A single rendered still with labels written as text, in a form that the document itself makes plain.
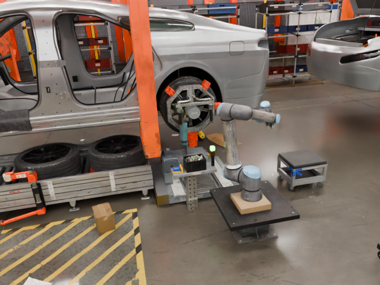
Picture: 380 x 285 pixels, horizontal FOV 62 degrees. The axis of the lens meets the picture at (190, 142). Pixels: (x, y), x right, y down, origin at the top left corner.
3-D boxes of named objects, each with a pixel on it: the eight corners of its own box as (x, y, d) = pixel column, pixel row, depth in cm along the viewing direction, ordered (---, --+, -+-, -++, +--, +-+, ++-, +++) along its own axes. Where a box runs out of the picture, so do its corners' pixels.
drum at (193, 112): (196, 113, 366) (195, 101, 361) (201, 119, 347) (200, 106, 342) (184, 114, 364) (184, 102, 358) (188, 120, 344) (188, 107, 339)
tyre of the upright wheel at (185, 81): (176, 64, 365) (148, 113, 380) (180, 68, 344) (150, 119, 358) (221, 91, 390) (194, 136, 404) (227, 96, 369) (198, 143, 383)
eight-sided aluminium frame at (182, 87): (213, 127, 378) (212, 82, 357) (215, 129, 372) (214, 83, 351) (168, 133, 367) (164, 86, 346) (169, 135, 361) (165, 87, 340)
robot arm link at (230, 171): (238, 186, 278) (229, 108, 243) (221, 181, 289) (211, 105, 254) (247, 177, 287) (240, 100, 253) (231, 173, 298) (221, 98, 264)
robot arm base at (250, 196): (265, 201, 271) (266, 190, 268) (244, 203, 270) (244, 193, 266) (258, 189, 289) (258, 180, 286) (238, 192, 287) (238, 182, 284)
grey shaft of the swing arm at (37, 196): (47, 211, 325) (35, 167, 306) (46, 214, 320) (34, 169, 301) (38, 212, 323) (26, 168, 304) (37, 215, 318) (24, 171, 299)
